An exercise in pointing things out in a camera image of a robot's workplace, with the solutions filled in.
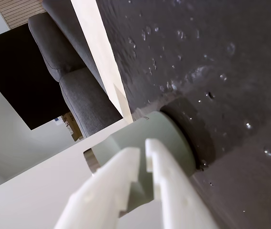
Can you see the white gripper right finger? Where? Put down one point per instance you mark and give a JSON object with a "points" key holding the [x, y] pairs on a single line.
{"points": [[173, 190]]}

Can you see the brown cardboard box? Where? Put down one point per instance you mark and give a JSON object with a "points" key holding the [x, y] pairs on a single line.
{"points": [[72, 126]]}

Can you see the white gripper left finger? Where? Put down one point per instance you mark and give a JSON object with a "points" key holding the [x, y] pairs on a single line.
{"points": [[97, 190]]}

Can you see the black flat screen panel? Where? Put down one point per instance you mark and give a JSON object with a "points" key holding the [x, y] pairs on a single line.
{"points": [[18, 78]]}

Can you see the black table mat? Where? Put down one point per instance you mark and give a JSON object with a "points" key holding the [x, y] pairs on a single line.
{"points": [[209, 59]]}

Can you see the grey fabric chair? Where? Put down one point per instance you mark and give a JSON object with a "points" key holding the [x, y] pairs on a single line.
{"points": [[78, 95]]}

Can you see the wooden slatted wall panel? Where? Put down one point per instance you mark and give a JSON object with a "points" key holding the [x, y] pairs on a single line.
{"points": [[18, 12]]}

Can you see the pale green steel-rimmed mug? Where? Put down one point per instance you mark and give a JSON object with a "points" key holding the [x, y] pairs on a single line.
{"points": [[159, 140]]}

